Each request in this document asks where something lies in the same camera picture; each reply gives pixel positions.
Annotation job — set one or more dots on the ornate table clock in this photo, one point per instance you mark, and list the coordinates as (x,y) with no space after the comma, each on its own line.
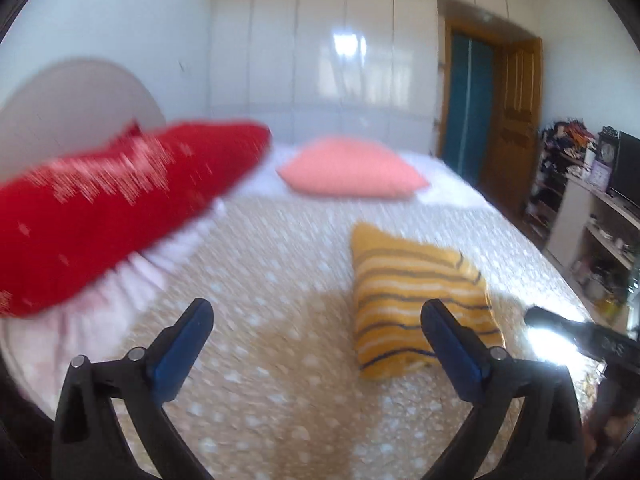
(606,155)

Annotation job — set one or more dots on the pink pillow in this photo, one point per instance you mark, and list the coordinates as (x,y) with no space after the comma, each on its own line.
(350,167)

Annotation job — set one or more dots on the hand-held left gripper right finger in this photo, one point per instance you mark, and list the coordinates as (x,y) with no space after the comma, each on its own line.
(457,350)

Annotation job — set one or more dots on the teal curtain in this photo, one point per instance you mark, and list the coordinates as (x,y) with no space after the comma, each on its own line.
(467,105)

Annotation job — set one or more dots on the beige dotted bedspread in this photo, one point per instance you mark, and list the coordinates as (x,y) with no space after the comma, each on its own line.
(300,310)

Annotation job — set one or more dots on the pile of clothes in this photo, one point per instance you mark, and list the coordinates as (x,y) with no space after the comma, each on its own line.
(567,142)

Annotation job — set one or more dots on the white rounded headboard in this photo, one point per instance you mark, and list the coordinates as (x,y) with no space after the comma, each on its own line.
(70,105)

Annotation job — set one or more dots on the yellow striped knit sweater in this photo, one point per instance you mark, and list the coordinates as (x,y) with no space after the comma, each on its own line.
(410,295)

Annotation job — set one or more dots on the white glossy wardrobe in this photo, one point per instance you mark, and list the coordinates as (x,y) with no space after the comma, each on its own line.
(325,45)

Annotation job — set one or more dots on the black monitor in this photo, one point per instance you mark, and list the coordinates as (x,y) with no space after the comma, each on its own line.
(627,165)

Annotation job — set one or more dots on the white shelf unit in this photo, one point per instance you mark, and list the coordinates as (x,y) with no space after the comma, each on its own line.
(595,240)

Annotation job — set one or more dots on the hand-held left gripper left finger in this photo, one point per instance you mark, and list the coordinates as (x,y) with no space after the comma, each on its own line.
(180,345)

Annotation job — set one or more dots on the red embroidered pillow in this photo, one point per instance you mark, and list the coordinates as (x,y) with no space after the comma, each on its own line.
(110,210)

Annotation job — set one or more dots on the wooden door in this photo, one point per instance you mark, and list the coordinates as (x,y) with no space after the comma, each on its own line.
(512,125)

